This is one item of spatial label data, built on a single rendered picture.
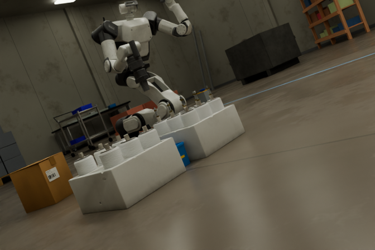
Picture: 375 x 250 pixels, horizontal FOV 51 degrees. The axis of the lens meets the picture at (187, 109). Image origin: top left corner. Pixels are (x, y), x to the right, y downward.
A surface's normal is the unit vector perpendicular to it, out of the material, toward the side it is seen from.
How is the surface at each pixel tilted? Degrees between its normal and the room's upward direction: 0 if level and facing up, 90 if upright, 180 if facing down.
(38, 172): 89
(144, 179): 90
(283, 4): 90
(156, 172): 90
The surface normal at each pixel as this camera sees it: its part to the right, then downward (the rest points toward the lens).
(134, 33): 0.77, 0.08
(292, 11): -0.65, 0.31
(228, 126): 0.68, -0.25
